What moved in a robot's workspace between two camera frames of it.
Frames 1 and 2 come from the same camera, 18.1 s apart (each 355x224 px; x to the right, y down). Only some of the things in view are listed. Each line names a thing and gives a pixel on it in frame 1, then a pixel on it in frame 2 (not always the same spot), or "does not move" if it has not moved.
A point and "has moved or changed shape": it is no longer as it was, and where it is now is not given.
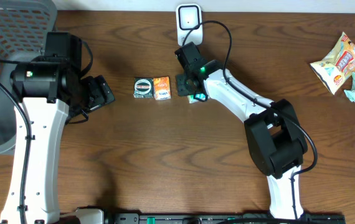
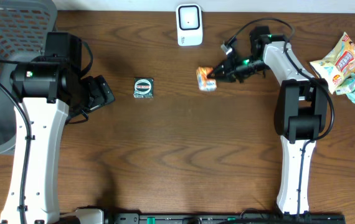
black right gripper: [180, 91] to [227, 71]
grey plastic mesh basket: [10, 32] does not move
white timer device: [189, 23] does not move
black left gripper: [99, 98] does not move
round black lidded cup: [143, 88] does not move
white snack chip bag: [344, 60] does not move
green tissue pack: [192, 99] to [350, 85]
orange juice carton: [162, 88] has moved or changed shape
